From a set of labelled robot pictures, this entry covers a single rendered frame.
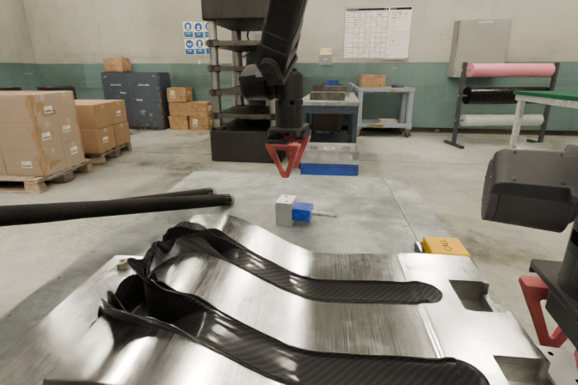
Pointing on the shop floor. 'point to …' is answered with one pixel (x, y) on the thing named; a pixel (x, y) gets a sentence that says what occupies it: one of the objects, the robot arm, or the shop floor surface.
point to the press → (249, 114)
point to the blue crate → (328, 169)
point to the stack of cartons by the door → (187, 110)
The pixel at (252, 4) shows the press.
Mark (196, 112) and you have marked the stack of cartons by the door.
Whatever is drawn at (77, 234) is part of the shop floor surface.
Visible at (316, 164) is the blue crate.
